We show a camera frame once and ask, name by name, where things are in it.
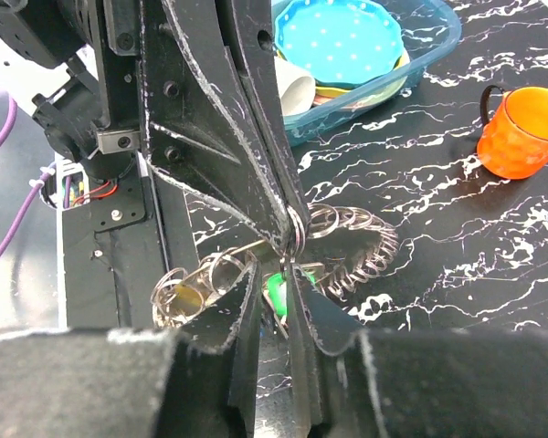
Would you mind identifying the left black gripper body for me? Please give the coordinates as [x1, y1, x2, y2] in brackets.
[29, 1, 164, 173]

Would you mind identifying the orange plastic cup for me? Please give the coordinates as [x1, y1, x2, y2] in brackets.
[476, 85, 548, 180]

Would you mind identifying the yellow capped key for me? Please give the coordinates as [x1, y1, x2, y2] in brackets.
[171, 284, 205, 317]

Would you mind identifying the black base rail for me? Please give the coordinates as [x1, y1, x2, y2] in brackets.
[54, 150, 197, 332]

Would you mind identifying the green capped key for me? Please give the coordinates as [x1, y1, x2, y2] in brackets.
[265, 271, 319, 320]

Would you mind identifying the large ring of keyrings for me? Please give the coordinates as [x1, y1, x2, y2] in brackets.
[150, 203, 401, 329]

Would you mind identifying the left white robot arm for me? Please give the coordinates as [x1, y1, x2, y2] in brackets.
[0, 1, 310, 256]

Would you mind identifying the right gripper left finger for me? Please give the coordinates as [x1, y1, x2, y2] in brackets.
[177, 262, 261, 437]

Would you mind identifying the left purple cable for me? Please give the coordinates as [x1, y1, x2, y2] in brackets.
[0, 95, 58, 279]

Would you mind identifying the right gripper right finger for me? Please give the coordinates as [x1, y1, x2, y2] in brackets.
[285, 264, 363, 437]

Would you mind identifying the blue dotted plate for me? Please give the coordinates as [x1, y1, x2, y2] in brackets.
[274, 0, 405, 89]

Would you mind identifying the clear blue plastic bin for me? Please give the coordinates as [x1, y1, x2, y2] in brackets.
[272, 1, 461, 146]

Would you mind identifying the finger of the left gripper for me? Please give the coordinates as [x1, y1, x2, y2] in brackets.
[215, 1, 310, 237]
[142, 1, 290, 251]

